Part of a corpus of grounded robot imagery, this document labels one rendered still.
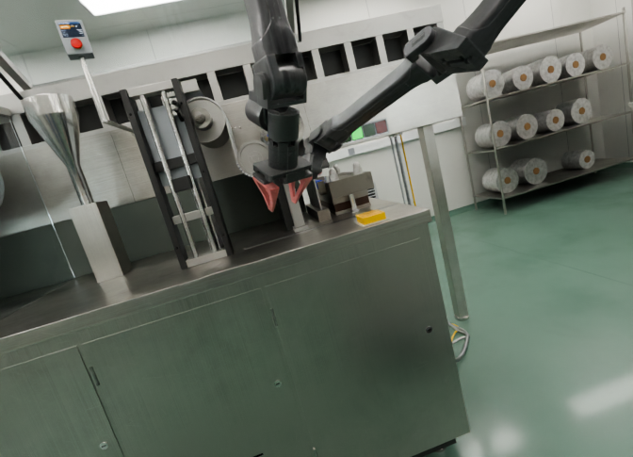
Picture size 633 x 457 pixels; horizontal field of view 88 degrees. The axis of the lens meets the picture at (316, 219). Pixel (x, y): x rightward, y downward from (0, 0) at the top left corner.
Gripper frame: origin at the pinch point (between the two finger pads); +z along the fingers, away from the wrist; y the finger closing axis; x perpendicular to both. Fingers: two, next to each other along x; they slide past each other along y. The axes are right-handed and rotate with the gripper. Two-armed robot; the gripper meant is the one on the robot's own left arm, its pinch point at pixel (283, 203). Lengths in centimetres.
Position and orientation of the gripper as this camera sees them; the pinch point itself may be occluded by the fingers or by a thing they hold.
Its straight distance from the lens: 70.6
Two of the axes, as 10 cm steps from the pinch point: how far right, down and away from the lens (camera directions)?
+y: -7.7, 3.2, -5.5
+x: 6.3, 4.7, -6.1
